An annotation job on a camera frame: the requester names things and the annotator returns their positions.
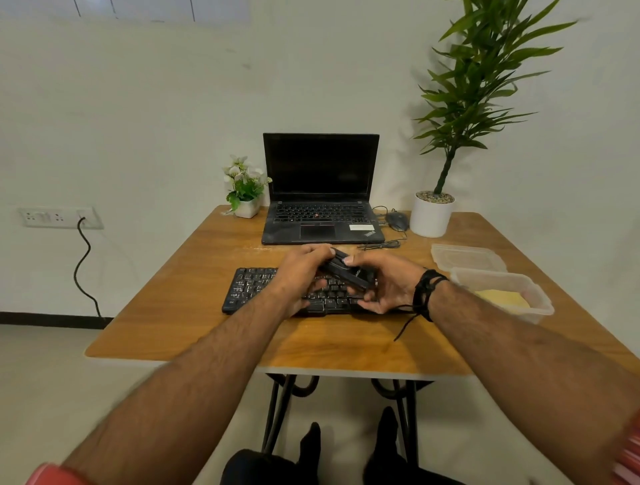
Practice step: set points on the person's right hand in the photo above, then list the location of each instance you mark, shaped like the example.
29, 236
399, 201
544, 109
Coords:
395, 285

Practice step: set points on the person's left hand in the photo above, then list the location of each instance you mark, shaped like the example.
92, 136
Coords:
295, 272

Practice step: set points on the black keyboard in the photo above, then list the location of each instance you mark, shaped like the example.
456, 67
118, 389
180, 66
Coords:
250, 290

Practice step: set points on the small black brush tool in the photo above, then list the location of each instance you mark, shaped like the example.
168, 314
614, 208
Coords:
345, 275

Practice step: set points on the clear plastic container lid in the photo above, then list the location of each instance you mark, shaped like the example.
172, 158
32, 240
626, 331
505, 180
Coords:
467, 256

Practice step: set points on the yellow cleaning cloth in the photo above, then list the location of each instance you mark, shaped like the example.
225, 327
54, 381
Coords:
502, 299

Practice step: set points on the clear plastic container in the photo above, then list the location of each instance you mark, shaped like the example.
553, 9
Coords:
540, 300

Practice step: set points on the person's right forearm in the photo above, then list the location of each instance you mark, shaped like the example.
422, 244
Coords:
540, 370

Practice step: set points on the person's left forearm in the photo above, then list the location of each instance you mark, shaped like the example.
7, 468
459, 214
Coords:
190, 394

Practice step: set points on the person's right leg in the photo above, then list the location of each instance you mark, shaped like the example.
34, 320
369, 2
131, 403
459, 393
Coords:
395, 464

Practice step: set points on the person's leg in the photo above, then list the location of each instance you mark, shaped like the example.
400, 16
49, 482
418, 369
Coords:
395, 464
280, 469

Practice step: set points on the person's left leg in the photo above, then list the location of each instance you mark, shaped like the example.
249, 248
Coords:
280, 469

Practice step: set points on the black wristband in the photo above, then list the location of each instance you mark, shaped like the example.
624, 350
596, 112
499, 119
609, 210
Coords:
425, 292

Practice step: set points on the black computer mouse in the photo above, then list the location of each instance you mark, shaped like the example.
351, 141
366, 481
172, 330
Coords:
397, 221

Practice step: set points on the tall green plant white pot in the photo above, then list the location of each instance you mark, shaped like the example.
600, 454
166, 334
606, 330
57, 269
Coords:
431, 217

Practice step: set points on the small white flower pot plant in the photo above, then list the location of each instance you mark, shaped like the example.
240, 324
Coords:
245, 190

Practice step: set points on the black laptop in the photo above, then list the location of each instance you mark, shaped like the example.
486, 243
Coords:
320, 167

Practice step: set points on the black skirting board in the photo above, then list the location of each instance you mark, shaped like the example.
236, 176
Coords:
50, 320

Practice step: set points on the red right sleeve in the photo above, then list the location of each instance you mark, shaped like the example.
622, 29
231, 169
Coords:
630, 459

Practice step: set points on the red sleeve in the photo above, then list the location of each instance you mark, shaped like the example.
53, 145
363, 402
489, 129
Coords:
630, 459
55, 474

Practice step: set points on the red left sleeve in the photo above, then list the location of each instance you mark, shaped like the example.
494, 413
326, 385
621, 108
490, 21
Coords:
55, 474

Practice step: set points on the black metal table frame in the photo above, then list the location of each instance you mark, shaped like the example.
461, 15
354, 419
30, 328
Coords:
272, 419

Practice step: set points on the white wall socket panel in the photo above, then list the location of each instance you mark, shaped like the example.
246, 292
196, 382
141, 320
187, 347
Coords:
50, 218

